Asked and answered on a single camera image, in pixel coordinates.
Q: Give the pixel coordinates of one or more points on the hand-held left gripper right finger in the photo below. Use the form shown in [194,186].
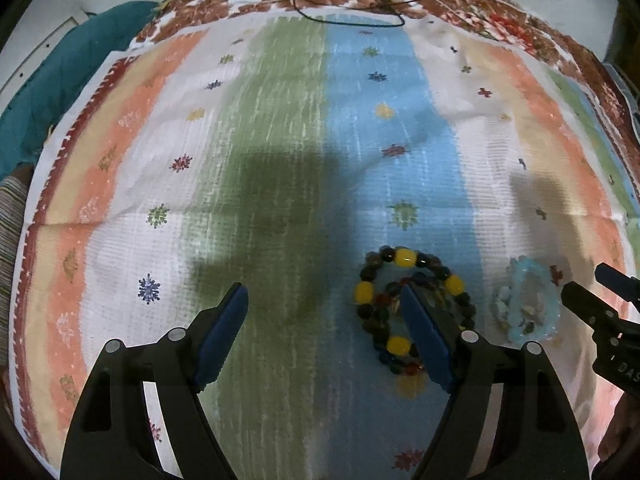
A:
[425,340]

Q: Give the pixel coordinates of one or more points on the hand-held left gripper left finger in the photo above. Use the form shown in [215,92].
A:
[225,332]

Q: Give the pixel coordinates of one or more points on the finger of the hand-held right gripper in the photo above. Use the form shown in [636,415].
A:
[585,305]
[617,282]

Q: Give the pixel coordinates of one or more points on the striped woven mat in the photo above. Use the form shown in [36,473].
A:
[300,110]

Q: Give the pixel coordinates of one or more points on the grey striped bolster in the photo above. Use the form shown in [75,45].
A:
[10,220]

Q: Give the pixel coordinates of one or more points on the teal cloth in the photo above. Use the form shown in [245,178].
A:
[65,70]

